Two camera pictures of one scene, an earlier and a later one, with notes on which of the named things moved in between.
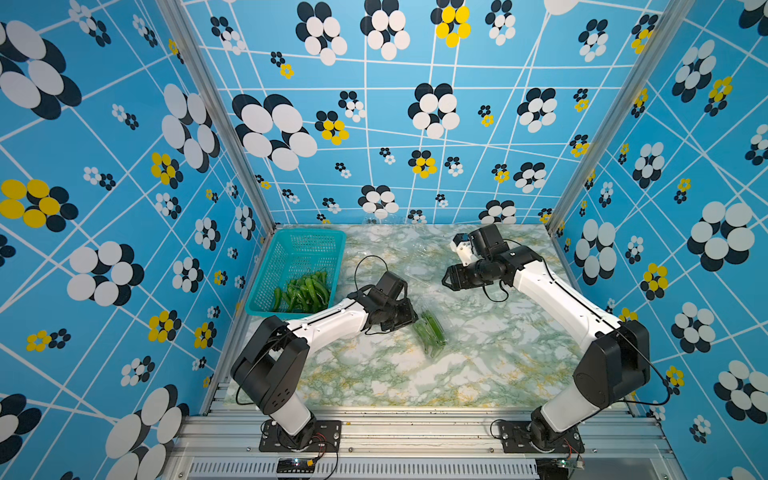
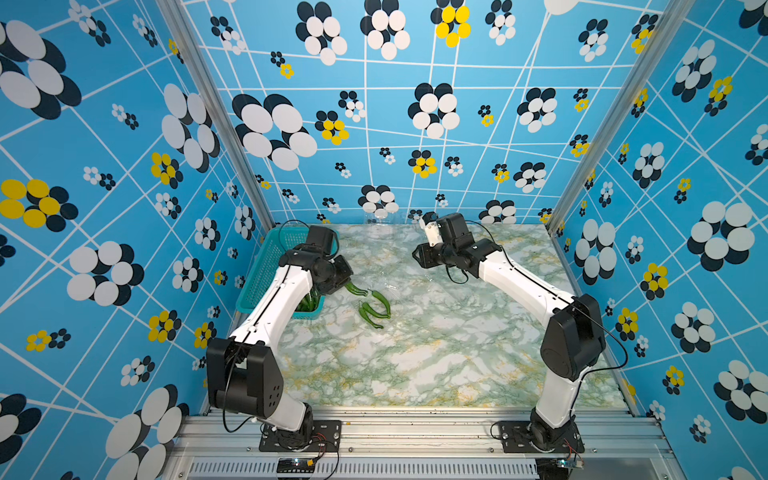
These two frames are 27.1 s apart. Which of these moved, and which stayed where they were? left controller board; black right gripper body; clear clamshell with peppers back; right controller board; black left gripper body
Moved: black right gripper body; clear clamshell with peppers back; black left gripper body
Stayed: right controller board; left controller board
